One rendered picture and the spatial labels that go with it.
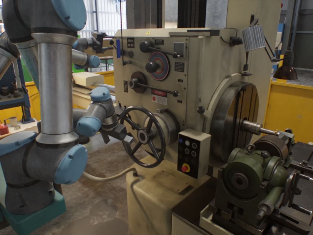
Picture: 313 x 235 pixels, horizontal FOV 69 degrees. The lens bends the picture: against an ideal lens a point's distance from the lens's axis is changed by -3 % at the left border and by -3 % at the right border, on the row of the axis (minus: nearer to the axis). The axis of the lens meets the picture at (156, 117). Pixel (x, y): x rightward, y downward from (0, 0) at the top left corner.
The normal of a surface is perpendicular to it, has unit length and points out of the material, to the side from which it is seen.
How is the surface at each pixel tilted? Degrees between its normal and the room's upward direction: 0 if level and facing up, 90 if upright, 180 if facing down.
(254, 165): 28
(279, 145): 39
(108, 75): 90
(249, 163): 10
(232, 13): 90
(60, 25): 84
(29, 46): 107
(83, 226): 0
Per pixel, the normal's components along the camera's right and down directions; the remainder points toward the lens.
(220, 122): -0.65, -0.04
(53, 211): 0.78, 0.22
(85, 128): -0.23, 0.69
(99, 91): -0.11, -0.72
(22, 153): -0.19, -0.37
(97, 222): 0.00, -0.94
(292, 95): -0.69, 0.25
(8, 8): -0.41, 0.35
